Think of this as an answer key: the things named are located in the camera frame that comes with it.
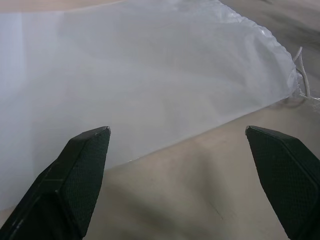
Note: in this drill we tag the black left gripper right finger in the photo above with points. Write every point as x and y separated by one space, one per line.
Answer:
287 180

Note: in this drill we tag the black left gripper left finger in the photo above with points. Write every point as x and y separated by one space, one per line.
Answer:
62 190

